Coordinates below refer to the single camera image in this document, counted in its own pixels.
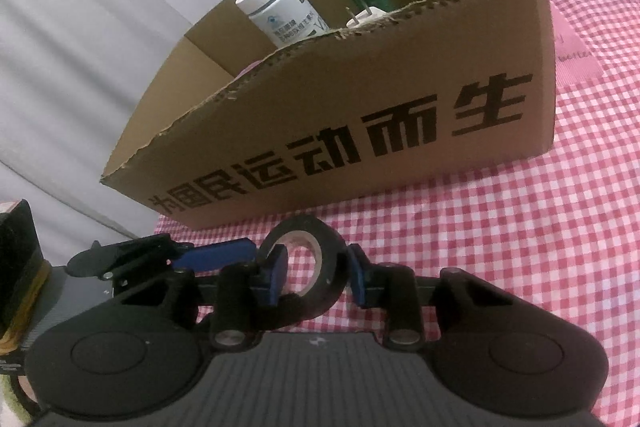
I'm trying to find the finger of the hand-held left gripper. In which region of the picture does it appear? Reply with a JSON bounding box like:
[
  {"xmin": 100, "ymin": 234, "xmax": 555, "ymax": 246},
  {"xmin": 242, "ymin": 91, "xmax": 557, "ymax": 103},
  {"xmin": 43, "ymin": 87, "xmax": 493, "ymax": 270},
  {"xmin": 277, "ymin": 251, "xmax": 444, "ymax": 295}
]
[
  {"xmin": 66, "ymin": 234, "xmax": 193, "ymax": 293},
  {"xmin": 175, "ymin": 238, "xmax": 257, "ymax": 274}
]

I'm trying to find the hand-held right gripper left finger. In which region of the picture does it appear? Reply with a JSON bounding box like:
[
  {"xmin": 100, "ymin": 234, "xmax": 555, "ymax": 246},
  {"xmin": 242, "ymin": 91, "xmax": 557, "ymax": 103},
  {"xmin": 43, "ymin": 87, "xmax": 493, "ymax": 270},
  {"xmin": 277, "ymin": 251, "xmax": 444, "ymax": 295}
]
[{"xmin": 120, "ymin": 246, "xmax": 290, "ymax": 348}]

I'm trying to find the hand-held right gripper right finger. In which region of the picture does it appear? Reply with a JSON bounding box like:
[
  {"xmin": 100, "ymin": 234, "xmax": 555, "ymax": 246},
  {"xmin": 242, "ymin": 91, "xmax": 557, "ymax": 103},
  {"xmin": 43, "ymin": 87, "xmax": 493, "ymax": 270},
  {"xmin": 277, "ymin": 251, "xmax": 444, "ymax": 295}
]
[{"xmin": 349, "ymin": 244, "xmax": 506, "ymax": 349}]

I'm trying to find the black tape roll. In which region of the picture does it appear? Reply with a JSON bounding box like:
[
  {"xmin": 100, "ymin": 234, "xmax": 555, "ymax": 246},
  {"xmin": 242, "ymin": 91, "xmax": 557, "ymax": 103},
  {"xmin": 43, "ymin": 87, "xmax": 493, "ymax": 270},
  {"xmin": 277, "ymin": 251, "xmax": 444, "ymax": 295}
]
[{"xmin": 257, "ymin": 216, "xmax": 348, "ymax": 328}]

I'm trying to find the printed cardboard box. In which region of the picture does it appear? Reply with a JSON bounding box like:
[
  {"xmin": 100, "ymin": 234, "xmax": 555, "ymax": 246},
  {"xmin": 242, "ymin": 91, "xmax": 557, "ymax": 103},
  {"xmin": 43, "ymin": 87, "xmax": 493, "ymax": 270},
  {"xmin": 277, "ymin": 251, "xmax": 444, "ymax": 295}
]
[{"xmin": 100, "ymin": 0, "xmax": 558, "ymax": 230}]

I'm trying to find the white pill bottle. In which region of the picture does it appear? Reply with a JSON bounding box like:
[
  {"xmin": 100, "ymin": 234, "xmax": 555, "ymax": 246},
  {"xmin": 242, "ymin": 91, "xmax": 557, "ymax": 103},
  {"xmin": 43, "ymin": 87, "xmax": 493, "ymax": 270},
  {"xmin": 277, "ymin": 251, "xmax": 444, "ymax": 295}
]
[{"xmin": 235, "ymin": 0, "xmax": 331, "ymax": 50}]

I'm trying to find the white charger plug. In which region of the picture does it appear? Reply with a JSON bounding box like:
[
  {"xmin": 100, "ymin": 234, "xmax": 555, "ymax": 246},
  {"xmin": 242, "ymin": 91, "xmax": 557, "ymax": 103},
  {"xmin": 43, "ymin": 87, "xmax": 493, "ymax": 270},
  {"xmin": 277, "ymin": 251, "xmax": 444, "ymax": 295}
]
[{"xmin": 345, "ymin": 4, "xmax": 401, "ymax": 30}]

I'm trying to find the pink checked tablecloth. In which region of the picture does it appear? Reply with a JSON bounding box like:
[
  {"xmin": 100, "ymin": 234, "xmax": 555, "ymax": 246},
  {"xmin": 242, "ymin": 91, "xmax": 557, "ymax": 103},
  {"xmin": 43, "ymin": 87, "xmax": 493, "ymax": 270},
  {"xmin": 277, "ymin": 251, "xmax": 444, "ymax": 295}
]
[{"xmin": 155, "ymin": 0, "xmax": 640, "ymax": 427}]

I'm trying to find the white curtain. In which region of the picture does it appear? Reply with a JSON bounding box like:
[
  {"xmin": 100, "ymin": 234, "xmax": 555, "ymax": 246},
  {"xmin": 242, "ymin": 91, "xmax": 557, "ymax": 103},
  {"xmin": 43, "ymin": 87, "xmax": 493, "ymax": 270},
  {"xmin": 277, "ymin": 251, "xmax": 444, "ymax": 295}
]
[{"xmin": 0, "ymin": 0, "xmax": 321, "ymax": 238}]

